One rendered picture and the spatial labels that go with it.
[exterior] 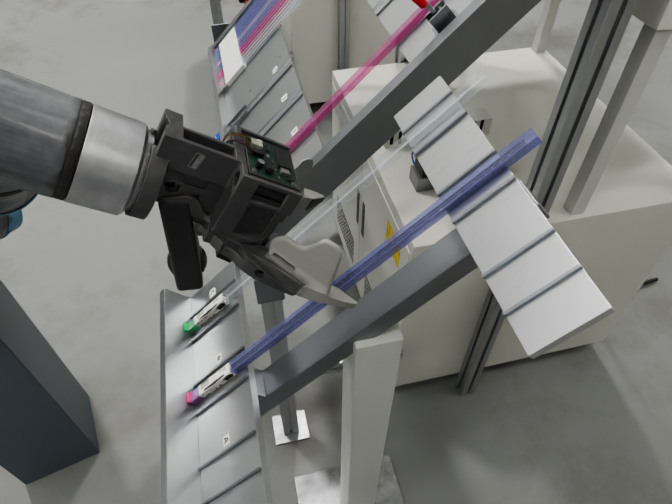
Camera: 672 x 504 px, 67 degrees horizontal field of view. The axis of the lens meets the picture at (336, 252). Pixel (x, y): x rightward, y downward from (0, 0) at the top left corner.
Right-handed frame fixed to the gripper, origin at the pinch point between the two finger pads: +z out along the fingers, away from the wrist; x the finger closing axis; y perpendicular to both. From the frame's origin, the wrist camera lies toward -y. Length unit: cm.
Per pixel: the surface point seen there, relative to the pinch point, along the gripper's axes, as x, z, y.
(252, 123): 55, 6, -18
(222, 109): 67, 3, -23
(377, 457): -2, 33, -39
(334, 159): 28.1, 10.1, -4.8
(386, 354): -2.4, 13.9, -11.1
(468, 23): 27.9, 15.0, 20.8
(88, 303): 83, -3, -114
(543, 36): 96, 83, 22
